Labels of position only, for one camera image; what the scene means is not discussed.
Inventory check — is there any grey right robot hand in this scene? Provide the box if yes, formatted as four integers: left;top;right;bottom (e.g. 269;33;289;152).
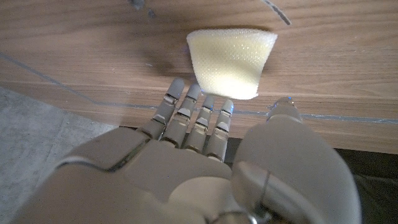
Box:
9;77;363;224

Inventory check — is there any yellow sponge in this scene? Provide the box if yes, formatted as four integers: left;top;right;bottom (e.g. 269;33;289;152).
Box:
186;28;279;101

